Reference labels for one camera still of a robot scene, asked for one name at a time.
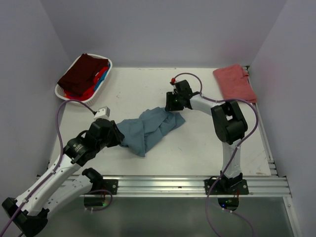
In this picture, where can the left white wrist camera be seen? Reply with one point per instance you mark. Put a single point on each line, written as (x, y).
(102, 113)

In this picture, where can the white laundry basket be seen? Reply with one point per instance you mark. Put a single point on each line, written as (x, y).
(59, 92)

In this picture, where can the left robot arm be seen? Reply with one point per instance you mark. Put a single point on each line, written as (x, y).
(30, 210)

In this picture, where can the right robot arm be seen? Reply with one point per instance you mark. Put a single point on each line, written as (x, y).
(229, 124)

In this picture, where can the dark red t shirt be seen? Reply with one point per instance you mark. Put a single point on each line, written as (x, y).
(80, 76)

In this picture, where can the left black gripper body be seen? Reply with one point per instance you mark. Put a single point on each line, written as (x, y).
(113, 138)

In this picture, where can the blue t shirt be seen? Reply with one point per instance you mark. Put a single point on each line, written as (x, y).
(143, 133)

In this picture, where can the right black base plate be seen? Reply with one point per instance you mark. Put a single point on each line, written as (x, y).
(221, 188)

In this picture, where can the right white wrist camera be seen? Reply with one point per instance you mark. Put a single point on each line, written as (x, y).
(174, 83)

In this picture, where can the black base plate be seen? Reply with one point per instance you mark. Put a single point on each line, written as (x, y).
(221, 188)
(110, 185)

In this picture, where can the pink folded t shirt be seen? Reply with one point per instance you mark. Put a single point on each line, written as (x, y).
(233, 83)

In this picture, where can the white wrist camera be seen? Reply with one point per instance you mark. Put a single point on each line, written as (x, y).
(174, 83)
(102, 113)

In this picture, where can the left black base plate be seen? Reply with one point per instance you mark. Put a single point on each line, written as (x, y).
(110, 185)

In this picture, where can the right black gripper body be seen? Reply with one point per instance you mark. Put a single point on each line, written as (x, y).
(174, 102)

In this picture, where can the red and blue clothes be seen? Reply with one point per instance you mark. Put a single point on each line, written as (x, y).
(98, 79)

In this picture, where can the aluminium mounting rail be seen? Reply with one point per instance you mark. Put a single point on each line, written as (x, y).
(194, 187)

